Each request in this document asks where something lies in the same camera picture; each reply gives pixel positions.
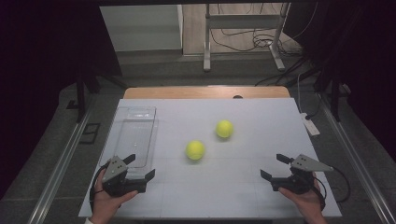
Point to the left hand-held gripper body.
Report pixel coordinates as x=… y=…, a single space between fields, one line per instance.
x=116 y=183

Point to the person's right hand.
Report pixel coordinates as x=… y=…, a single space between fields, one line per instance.
x=303 y=202

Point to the white cabinet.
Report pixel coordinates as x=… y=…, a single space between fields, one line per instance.
x=140 y=28

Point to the person's left hand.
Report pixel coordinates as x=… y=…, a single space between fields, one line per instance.
x=106 y=205

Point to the clear plastic tray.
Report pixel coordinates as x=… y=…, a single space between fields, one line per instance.
x=137 y=137

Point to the black rectangular floor frame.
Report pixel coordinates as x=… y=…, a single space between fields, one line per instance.
x=90 y=133

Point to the white metal stand frame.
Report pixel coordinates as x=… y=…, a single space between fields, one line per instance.
x=243 y=21

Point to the black metal stand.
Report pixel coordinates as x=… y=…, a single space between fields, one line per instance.
x=81 y=93
x=335 y=96

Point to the aluminium floor rail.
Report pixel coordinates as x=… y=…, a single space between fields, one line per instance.
x=59 y=168
x=358 y=161

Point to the dark curtain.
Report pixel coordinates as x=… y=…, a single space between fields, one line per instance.
x=367 y=62
x=37 y=77

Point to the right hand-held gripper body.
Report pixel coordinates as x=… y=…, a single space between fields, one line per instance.
x=295 y=182

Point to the wooden table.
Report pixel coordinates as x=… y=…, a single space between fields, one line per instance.
x=186 y=92

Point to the white power strip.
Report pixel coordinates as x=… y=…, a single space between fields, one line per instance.
x=310 y=125

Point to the white table board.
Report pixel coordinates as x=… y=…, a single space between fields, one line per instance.
x=233 y=177

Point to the yellow tennis ball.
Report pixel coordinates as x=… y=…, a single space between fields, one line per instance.
x=195 y=150
x=224 y=128

